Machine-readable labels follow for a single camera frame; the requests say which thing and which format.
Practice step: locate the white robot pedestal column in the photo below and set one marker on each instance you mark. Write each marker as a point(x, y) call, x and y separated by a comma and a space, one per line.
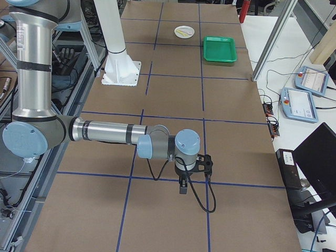
point(120, 69)

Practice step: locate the green plastic tray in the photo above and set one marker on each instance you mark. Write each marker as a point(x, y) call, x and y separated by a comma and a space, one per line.
point(219, 49)

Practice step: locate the white round plate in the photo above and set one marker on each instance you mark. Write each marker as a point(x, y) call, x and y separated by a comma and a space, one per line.
point(184, 32)

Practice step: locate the black computer box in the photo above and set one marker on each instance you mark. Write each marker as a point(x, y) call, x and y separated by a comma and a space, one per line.
point(289, 171)

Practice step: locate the brown paper table cover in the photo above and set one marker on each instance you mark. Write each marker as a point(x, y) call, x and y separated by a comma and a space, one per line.
point(196, 75)

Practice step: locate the orange black connector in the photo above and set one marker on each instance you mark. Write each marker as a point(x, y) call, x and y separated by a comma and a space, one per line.
point(273, 126)
point(267, 107)

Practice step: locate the aluminium frame post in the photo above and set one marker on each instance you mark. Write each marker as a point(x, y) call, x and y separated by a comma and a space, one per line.
point(275, 33)

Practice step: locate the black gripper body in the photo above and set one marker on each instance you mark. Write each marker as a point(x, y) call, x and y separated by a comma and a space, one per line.
point(181, 174)

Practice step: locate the teach pendant tablet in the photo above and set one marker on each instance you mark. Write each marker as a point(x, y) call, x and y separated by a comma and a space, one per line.
point(298, 105)
point(312, 80)

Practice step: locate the wooden board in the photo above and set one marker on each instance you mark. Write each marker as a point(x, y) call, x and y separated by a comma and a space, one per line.
point(325, 47)

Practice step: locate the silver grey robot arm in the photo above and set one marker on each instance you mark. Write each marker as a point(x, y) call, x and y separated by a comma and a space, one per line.
point(35, 128)

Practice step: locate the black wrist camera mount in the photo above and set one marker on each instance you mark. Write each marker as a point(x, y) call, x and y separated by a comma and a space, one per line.
point(203, 164)

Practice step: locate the lower orange black connector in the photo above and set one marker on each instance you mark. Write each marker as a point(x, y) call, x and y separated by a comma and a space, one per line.
point(273, 126)

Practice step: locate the upper orange black connector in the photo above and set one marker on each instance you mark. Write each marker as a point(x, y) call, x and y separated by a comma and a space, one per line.
point(267, 107)

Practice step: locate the red fire extinguisher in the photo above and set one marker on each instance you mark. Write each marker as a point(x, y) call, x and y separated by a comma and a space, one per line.
point(244, 10)

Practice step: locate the black monitor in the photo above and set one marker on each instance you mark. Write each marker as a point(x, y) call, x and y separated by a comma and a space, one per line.
point(315, 156)

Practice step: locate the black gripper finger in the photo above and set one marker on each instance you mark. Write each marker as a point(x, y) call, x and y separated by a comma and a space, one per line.
point(182, 185)

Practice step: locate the black monitor stand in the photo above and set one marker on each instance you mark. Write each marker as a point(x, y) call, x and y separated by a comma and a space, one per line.
point(307, 211)

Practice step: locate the lower teach pendant tablet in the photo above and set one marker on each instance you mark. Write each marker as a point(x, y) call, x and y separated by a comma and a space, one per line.
point(298, 105)

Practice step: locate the upper teach pendant tablet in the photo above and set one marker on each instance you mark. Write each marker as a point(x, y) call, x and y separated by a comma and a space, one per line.
point(312, 80)

